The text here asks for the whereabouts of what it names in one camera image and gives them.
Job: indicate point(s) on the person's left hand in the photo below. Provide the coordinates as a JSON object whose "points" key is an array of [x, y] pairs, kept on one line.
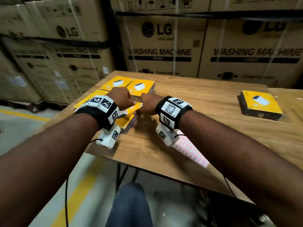
{"points": [[120, 98]]}

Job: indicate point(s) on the person's right hand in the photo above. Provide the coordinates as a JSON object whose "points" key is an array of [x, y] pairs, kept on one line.
{"points": [[149, 105]]}

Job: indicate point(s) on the group of yellow boxes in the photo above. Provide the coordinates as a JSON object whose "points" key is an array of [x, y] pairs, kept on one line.
{"points": [[150, 83]]}

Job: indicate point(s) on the sheet of red-bordered labels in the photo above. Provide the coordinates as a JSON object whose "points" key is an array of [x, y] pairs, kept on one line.
{"points": [[189, 148]]}

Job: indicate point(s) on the person's left forearm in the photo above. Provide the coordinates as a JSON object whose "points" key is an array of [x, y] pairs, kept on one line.
{"points": [[42, 167]]}

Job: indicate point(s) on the person's right forearm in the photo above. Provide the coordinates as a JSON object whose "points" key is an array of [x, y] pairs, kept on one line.
{"points": [[236, 158]]}

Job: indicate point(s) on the person's left leg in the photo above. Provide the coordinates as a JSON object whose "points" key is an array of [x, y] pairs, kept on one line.
{"points": [[130, 208]]}

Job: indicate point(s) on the black wristband with marker tags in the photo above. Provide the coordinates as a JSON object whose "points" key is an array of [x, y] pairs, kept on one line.
{"points": [[170, 108], [94, 113]]}

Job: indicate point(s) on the stack of large printed cartons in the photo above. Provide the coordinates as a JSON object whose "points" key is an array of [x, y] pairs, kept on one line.
{"points": [[189, 33]]}

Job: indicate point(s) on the black stretch wrap band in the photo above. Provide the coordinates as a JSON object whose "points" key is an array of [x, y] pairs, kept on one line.
{"points": [[213, 15], [59, 42]]}

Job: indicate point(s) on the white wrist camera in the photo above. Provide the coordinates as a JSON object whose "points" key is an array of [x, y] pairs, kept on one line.
{"points": [[107, 139], [165, 137]]}

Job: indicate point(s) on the black metal table frame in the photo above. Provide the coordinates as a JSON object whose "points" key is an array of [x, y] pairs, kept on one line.
{"points": [[118, 177]]}

